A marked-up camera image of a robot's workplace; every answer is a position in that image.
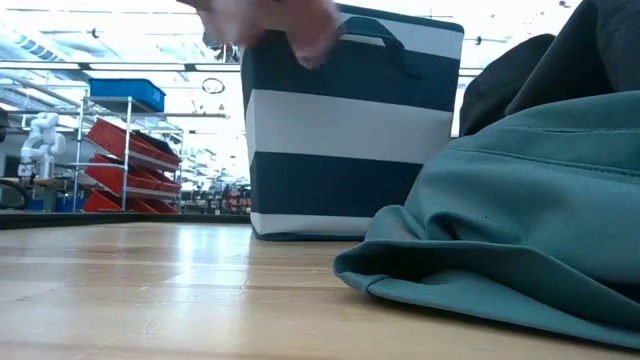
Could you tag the pink shirt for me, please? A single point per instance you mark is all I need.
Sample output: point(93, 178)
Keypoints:
point(280, 25)

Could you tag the green sweatshirt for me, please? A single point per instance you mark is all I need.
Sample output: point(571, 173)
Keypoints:
point(525, 200)

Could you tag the dark grey shirt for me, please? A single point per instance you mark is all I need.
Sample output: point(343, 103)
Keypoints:
point(575, 50)

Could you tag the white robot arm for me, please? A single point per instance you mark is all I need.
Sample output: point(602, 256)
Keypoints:
point(42, 142)

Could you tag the navy white striped fabric bin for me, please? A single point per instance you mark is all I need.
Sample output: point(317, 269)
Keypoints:
point(350, 125)

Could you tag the metal rack with red trays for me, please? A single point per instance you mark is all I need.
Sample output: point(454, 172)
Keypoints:
point(130, 165)

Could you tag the blue plastic crate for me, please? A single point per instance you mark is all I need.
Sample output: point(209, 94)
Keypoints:
point(125, 92)

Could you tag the wooden workbench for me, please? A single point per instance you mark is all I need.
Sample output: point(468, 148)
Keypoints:
point(35, 182)

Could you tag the black aluminium table frame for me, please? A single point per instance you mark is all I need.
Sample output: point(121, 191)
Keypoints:
point(100, 220)

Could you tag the grey overhead rail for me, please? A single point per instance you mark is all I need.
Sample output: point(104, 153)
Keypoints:
point(125, 66)

